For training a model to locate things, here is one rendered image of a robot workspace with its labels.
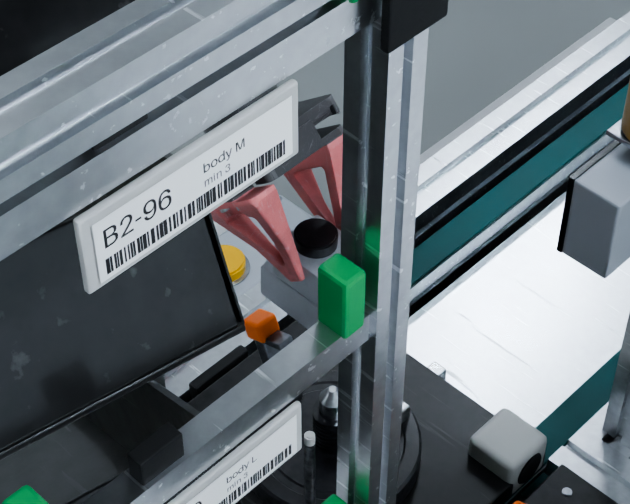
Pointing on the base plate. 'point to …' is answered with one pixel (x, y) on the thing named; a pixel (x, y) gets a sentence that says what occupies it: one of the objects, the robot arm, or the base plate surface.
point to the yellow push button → (234, 261)
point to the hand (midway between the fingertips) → (316, 252)
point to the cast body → (303, 304)
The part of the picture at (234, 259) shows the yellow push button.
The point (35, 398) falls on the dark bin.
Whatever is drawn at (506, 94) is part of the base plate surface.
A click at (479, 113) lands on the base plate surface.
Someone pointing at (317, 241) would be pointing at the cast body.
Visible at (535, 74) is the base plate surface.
